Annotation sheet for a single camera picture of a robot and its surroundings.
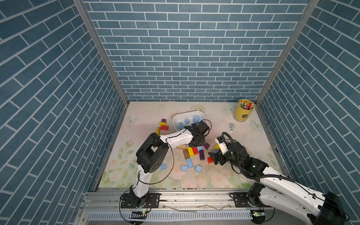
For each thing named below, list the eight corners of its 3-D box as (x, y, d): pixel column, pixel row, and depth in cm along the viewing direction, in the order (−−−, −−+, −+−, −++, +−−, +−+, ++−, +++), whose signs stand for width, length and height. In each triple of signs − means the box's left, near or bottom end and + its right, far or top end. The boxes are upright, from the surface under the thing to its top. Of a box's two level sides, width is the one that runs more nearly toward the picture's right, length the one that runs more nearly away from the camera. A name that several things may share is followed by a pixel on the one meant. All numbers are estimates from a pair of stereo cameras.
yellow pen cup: (235, 123, 110) (241, 110, 98) (232, 112, 117) (237, 99, 105) (249, 123, 110) (256, 110, 98) (245, 112, 117) (252, 99, 105)
